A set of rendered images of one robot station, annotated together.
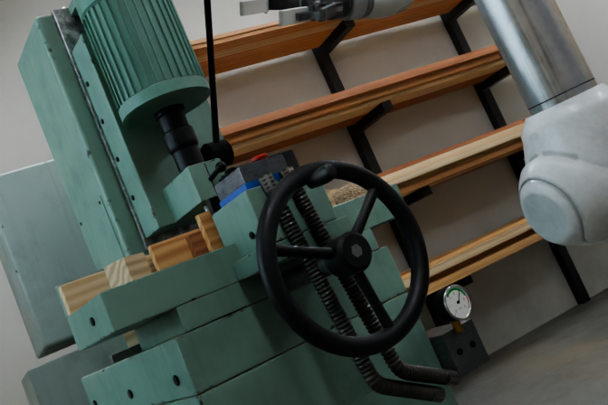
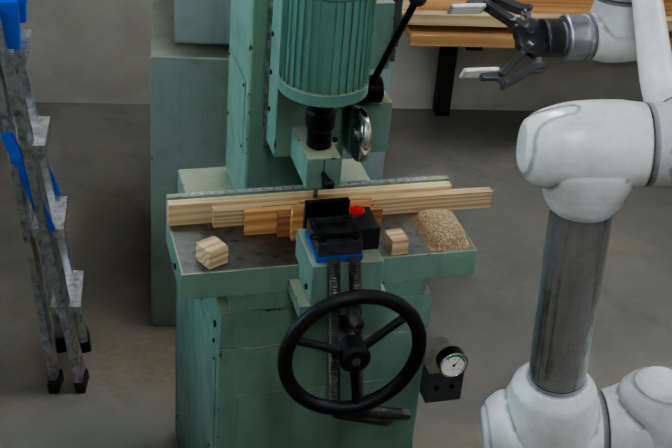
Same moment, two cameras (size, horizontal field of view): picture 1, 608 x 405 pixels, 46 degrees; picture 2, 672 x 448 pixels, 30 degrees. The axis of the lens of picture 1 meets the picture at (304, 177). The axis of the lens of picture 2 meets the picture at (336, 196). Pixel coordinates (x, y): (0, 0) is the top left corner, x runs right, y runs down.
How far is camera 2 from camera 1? 1.73 m
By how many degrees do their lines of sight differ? 42
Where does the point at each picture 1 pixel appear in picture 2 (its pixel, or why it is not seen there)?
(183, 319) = (232, 304)
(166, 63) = (330, 80)
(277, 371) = not seen: hidden behind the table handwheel
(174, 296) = (233, 289)
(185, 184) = (302, 161)
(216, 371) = (240, 340)
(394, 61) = not seen: outside the picture
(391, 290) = not seen: hidden behind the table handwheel
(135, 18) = (322, 30)
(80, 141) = (248, 32)
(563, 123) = (524, 407)
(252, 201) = (314, 275)
